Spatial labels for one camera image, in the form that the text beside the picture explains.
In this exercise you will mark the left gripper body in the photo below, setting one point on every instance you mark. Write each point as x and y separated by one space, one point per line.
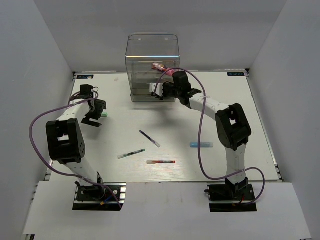
95 113

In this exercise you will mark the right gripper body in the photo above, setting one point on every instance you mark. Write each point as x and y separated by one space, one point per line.
170 91

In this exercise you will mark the green highlighter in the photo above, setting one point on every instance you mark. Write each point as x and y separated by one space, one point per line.
104 114

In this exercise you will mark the pink glue bottle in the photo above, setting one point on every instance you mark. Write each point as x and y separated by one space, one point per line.
162 69

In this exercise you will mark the clear drawer organizer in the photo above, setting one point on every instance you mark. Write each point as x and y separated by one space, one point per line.
140 75

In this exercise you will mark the clear organizer lid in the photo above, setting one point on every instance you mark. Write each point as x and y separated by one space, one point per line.
152 44

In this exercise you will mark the blue eraser case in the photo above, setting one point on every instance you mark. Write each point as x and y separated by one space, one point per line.
201 145

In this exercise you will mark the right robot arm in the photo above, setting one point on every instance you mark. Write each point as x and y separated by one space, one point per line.
233 128

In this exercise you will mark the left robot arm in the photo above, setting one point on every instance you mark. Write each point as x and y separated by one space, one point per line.
66 144

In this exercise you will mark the green pen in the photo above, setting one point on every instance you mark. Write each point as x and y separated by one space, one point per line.
130 153

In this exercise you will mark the purple pen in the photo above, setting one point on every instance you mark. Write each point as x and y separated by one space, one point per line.
150 139

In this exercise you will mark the red pen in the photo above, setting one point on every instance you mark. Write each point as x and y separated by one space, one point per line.
153 162

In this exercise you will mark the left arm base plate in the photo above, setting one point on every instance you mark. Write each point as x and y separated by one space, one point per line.
99 199

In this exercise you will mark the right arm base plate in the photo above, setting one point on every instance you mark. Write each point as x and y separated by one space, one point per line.
221 200

